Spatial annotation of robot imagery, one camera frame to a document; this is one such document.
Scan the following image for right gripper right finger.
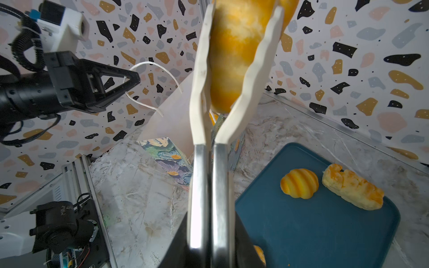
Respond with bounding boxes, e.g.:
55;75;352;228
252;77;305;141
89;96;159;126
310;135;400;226
235;213;265;268

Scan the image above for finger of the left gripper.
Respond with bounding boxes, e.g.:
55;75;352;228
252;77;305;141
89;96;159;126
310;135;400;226
79;59;141;84
93;80;140;111

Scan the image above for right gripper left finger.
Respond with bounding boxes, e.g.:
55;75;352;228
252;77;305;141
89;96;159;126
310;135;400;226
158;213;188;268

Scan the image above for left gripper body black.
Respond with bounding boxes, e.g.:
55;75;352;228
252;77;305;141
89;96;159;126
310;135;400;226
44;51;107;113

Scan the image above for round knotted bun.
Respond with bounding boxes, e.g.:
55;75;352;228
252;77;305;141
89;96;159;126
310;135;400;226
254;245;266;266

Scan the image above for white metal tongs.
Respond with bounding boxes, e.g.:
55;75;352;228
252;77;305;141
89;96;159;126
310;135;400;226
187;2;285;268

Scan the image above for floral paper bag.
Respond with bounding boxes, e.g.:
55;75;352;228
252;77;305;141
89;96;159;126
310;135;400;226
124;61;245;188

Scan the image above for small striped bun top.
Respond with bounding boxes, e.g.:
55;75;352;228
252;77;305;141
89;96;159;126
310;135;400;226
280;169;320;199

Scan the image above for rectangular pastry bread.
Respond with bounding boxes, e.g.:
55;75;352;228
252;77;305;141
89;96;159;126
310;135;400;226
322;164;384;211

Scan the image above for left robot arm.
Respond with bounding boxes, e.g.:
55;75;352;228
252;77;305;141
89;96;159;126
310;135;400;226
1;51;140;146

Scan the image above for teal tray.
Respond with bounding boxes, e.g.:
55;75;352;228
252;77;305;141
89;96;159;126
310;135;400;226
235;142;401;268

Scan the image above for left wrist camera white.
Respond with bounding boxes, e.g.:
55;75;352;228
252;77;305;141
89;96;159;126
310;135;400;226
26;1;89;53

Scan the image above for black corrugated cable left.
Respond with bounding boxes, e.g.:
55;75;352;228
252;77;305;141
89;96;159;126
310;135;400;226
0;3;46;73

